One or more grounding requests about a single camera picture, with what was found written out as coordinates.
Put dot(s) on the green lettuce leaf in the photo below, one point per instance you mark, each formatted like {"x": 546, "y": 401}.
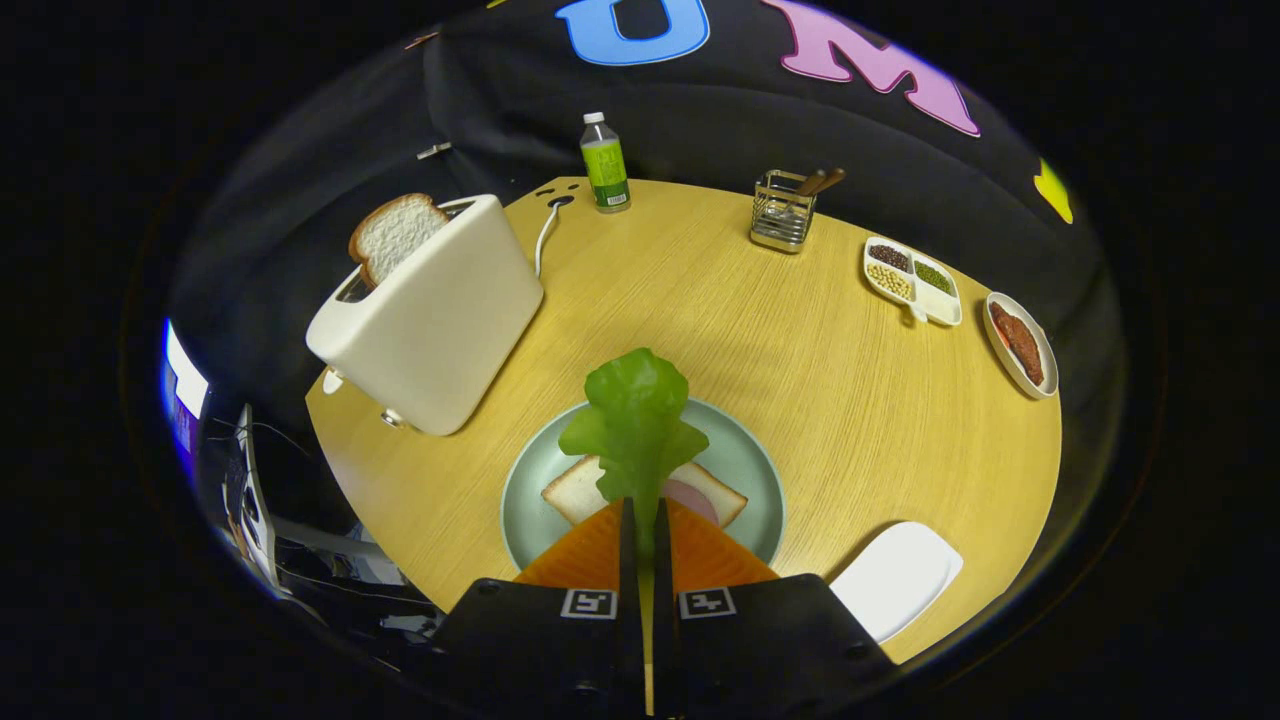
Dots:
{"x": 635, "y": 420}

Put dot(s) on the toasted bread slice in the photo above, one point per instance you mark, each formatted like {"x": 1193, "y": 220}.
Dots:
{"x": 395, "y": 235}

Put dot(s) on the white cloth tag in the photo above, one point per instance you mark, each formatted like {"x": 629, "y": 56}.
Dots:
{"x": 434, "y": 151}

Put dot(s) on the white bread slice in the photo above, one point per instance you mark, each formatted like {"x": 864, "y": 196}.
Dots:
{"x": 575, "y": 490}

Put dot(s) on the white rectangular plate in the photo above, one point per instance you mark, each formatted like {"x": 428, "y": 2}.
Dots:
{"x": 895, "y": 580}

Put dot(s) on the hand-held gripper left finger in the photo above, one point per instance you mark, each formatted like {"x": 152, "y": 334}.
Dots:
{"x": 629, "y": 600}

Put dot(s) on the green label drink bottle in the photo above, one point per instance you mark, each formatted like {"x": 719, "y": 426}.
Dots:
{"x": 605, "y": 165}

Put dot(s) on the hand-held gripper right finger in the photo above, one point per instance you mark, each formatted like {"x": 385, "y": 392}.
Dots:
{"x": 664, "y": 620}

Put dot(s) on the pale teal round plate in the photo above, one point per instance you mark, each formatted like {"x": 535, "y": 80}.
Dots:
{"x": 740, "y": 460}

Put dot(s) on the pink ham slice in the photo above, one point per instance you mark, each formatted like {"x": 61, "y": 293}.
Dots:
{"x": 690, "y": 497}

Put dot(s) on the white oval meat plate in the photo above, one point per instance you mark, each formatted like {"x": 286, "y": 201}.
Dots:
{"x": 1047, "y": 355}

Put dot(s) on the pile of yellow soybeans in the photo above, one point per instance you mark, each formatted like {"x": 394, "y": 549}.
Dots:
{"x": 890, "y": 283}

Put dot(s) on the red meat slice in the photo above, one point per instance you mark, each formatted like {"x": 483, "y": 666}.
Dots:
{"x": 1020, "y": 345}

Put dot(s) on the pile of green mung beans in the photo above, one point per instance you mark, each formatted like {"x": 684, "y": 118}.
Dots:
{"x": 933, "y": 277}

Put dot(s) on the pile of dark red beans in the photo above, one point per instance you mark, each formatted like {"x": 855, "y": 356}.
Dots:
{"x": 889, "y": 257}

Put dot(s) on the black backdrop cloth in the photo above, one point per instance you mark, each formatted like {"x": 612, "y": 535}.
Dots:
{"x": 450, "y": 100}

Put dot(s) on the white divided dish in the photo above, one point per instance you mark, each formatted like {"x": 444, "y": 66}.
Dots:
{"x": 935, "y": 305}

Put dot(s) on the white toaster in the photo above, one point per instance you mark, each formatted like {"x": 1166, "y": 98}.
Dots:
{"x": 440, "y": 330}

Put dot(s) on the computer monitor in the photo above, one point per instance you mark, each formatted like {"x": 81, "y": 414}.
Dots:
{"x": 185, "y": 380}

